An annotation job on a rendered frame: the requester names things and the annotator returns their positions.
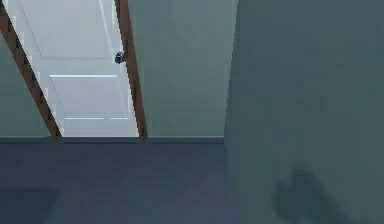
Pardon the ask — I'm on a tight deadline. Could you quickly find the white panelled room door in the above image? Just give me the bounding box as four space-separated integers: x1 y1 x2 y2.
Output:
0 0 149 140

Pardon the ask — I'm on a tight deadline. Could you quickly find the black round door knob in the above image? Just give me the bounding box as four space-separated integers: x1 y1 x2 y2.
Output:
114 51 127 65

